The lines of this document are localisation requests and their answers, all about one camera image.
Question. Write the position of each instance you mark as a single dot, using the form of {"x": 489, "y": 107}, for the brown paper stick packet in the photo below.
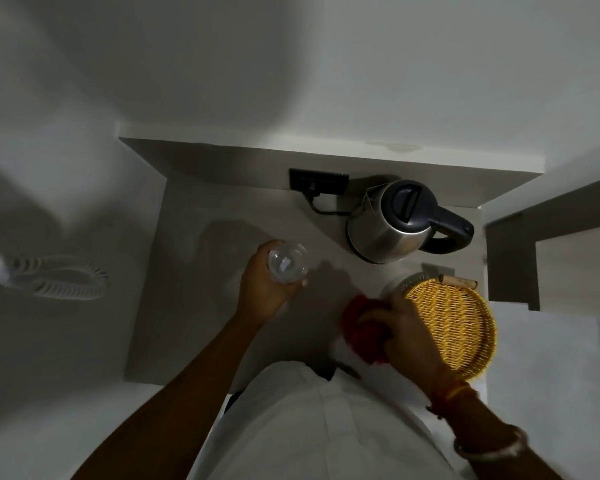
{"x": 459, "y": 281}

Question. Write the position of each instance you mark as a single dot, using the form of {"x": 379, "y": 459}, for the stainless steel electric kettle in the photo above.
{"x": 395, "y": 222}

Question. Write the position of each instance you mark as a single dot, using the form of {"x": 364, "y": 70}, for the person's left thumb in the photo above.
{"x": 295, "y": 283}

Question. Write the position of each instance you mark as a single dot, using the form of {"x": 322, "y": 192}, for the white bangle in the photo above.
{"x": 490, "y": 444}

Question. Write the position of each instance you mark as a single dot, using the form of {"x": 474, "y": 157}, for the clear drinking glass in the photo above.
{"x": 288, "y": 262}

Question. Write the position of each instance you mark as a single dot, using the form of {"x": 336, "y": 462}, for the brown wooden cabinet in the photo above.
{"x": 510, "y": 264}

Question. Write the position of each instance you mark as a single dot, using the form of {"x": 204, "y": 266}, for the person's white shirt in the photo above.
{"x": 325, "y": 429}

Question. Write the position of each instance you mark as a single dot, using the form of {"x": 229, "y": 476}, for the person's left forearm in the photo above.
{"x": 180, "y": 394}

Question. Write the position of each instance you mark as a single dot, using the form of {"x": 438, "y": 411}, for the black wall socket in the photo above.
{"x": 317, "y": 179}

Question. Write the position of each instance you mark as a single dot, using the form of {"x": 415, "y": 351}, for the person's right hand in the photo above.
{"x": 410, "y": 339}

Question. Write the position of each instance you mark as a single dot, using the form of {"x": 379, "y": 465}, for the yellow wicker tray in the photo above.
{"x": 460, "y": 324}

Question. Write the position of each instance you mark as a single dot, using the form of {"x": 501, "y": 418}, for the person's left hand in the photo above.
{"x": 260, "y": 292}

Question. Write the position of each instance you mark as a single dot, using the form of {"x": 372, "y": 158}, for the white ledge shelf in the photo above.
{"x": 330, "y": 144}

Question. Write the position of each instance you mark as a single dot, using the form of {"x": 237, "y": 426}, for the person's right fingers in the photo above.
{"x": 386, "y": 314}

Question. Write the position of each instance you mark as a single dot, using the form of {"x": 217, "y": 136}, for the red cloth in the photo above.
{"x": 360, "y": 334}

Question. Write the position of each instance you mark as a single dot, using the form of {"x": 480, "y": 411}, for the person's right forearm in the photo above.
{"x": 495, "y": 434}

